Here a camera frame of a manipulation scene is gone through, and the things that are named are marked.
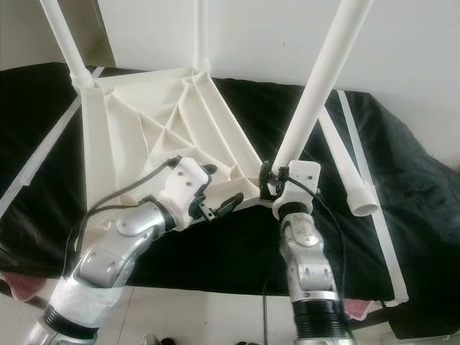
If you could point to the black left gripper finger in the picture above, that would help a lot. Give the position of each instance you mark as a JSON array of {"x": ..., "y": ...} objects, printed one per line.
[
  {"x": 210, "y": 170},
  {"x": 228, "y": 204}
]

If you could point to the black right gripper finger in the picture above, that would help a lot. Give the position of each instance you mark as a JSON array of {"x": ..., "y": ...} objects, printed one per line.
[
  {"x": 266, "y": 170},
  {"x": 282, "y": 173}
]

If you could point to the white plastic table top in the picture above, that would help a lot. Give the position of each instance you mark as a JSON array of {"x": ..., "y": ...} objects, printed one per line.
[{"x": 158, "y": 129}]

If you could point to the white plastic table leg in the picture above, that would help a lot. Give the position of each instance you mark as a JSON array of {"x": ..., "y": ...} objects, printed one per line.
[
  {"x": 65, "y": 43},
  {"x": 352, "y": 172},
  {"x": 320, "y": 86},
  {"x": 201, "y": 36}
]

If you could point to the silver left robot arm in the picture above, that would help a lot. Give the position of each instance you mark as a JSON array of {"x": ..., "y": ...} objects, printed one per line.
[{"x": 115, "y": 248}]

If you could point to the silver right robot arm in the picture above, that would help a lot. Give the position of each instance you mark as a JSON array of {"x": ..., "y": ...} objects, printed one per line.
[{"x": 309, "y": 266}]

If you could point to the grey robot right foot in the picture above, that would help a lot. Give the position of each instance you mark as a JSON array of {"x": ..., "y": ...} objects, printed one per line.
[{"x": 248, "y": 341}]

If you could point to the grey robot foot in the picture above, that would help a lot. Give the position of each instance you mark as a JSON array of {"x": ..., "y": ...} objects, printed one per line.
[
  {"x": 159, "y": 341},
  {"x": 248, "y": 341}
]

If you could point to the grey robot left foot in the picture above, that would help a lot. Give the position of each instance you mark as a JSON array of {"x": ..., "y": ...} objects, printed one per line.
[{"x": 159, "y": 341}]

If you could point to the pink table cover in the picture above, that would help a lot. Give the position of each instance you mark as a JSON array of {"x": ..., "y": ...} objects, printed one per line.
[{"x": 18, "y": 287}]

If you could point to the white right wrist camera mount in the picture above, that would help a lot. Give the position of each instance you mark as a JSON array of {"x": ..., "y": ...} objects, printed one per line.
[{"x": 298, "y": 183}]

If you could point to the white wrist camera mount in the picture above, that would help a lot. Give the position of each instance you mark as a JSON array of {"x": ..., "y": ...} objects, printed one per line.
[
  {"x": 298, "y": 183},
  {"x": 183, "y": 187}
]

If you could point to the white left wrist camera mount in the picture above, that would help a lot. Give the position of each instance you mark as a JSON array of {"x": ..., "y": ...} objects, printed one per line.
[{"x": 183, "y": 187}]

